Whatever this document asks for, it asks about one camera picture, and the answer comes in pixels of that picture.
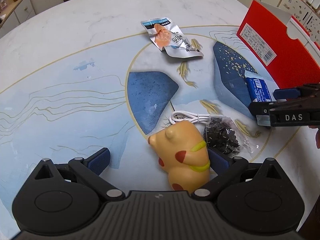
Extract blue wafer packet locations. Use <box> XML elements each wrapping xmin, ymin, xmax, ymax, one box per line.
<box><xmin>243</xmin><ymin>70</ymin><xmax>273</xmax><ymax>127</ymax></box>

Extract clear bag black bits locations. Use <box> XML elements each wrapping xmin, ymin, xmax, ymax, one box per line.
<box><xmin>203</xmin><ymin>115</ymin><xmax>261</xmax><ymax>157</ymax></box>

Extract yellow duck toy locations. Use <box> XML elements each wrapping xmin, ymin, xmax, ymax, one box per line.
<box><xmin>148</xmin><ymin>120</ymin><xmax>210</xmax><ymax>193</ymax></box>

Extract white usb cable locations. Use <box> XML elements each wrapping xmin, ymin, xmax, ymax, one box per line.
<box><xmin>169</xmin><ymin>110</ymin><xmax>225</xmax><ymax>126</ymax></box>

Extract red shoe box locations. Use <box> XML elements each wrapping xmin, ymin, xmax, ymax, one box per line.
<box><xmin>237</xmin><ymin>0</ymin><xmax>319</xmax><ymax>88</ymax></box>

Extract white sideboard cabinet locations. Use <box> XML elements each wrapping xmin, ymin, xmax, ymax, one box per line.
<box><xmin>0</xmin><ymin>0</ymin><xmax>36</xmax><ymax>38</ymax></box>

